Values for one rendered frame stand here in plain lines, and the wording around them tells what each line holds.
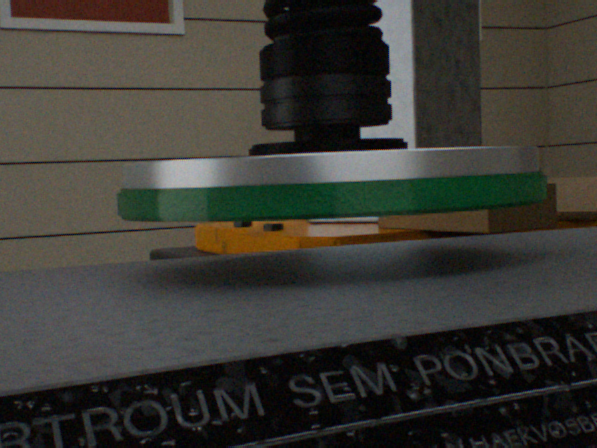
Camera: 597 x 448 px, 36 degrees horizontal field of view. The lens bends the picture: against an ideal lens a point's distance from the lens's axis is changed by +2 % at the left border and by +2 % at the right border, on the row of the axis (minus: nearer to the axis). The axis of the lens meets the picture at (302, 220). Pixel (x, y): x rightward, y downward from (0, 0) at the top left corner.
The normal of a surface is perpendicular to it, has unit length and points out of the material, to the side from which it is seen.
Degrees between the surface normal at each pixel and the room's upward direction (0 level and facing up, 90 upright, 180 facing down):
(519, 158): 90
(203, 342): 0
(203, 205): 90
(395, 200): 90
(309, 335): 0
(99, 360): 0
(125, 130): 90
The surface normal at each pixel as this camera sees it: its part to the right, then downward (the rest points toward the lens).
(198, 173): -0.58, 0.07
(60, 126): 0.40, 0.03
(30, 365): -0.04, -1.00
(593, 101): -0.91, 0.06
